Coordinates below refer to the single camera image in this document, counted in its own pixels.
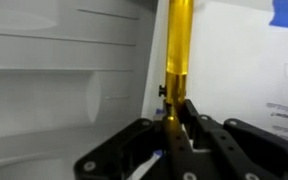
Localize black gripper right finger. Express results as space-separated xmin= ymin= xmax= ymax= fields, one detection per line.
xmin=182 ymin=99 xmax=288 ymax=180

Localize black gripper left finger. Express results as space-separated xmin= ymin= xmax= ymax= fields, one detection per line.
xmin=73 ymin=99 xmax=202 ymax=180

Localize white paper sheet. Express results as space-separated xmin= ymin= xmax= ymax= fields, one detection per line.
xmin=140 ymin=0 xmax=288 ymax=148

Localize white copier finisher unit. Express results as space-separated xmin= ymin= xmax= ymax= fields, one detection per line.
xmin=0 ymin=0 xmax=159 ymax=180

